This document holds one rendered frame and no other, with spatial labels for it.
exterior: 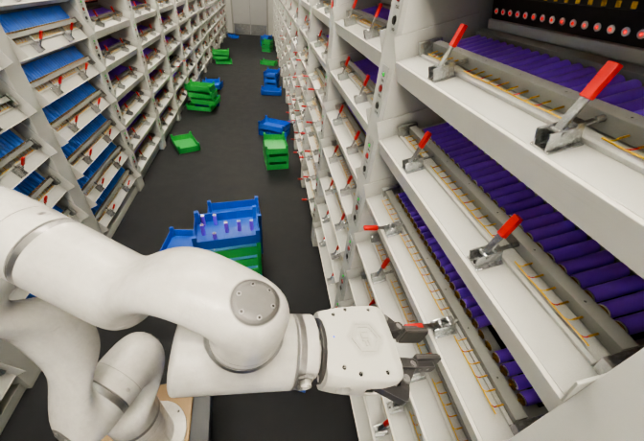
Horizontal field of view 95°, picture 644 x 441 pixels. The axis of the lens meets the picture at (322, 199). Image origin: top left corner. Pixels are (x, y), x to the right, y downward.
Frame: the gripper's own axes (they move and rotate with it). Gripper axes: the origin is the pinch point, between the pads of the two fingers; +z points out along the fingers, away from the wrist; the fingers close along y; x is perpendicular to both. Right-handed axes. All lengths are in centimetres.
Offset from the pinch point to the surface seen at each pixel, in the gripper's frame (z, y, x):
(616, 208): 3.0, -2.8, -28.4
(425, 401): 17.3, 1.9, 26.1
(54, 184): -108, 118, 73
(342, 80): 9, 103, -11
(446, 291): 15.0, 12.9, 3.8
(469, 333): 14.9, 4.4, 3.8
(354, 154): 13, 75, 7
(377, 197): 14, 49, 7
